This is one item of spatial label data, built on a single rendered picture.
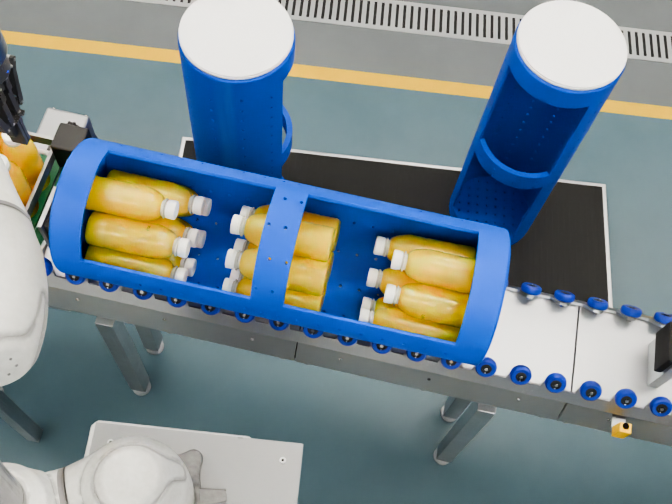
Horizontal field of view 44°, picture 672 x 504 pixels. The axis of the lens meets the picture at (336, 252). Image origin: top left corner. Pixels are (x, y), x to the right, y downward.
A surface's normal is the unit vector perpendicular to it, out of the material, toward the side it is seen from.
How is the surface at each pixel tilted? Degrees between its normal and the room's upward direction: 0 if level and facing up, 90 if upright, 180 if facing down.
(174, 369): 0
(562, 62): 0
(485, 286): 19
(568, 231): 0
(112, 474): 10
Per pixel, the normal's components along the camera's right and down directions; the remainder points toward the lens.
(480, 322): -0.11, 0.32
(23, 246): 0.76, -0.59
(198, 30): 0.07, -0.43
